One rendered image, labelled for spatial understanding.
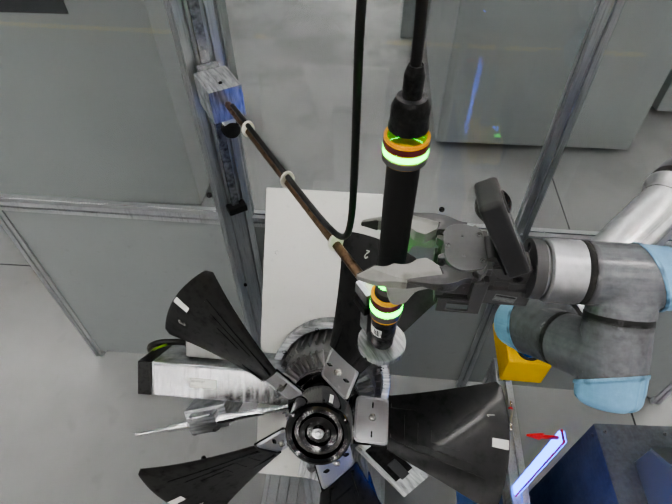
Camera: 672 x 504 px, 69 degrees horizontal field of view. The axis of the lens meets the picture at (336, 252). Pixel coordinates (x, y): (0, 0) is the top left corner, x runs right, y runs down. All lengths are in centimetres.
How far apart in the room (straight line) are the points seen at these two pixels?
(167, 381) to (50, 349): 169
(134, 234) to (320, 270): 86
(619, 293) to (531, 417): 183
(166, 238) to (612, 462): 141
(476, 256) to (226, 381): 69
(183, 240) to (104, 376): 103
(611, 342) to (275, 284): 73
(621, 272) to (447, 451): 51
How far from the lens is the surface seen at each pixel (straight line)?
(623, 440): 132
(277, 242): 112
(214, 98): 104
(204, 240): 172
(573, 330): 67
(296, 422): 93
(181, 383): 114
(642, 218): 84
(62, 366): 271
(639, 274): 63
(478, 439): 101
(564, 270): 59
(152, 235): 178
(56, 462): 249
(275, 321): 116
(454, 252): 57
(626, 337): 63
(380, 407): 99
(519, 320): 73
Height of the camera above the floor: 208
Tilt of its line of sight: 48 degrees down
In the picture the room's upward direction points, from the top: straight up
